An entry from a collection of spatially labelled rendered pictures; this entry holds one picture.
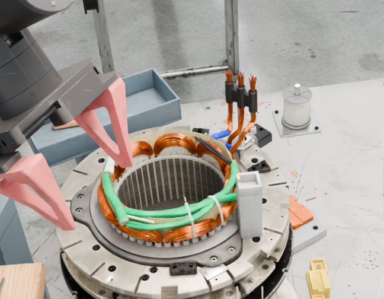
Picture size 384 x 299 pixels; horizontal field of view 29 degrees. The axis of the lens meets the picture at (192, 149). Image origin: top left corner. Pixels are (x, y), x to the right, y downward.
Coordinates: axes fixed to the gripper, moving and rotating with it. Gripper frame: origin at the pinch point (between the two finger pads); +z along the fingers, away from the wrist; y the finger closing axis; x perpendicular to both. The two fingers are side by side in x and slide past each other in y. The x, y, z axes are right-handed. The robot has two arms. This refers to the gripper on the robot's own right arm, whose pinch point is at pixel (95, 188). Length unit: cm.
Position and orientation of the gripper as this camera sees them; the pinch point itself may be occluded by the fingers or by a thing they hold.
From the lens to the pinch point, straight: 62.3
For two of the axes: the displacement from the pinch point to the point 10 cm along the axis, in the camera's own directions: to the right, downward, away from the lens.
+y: 5.0, -5.9, 6.3
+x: -7.1, 1.4, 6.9
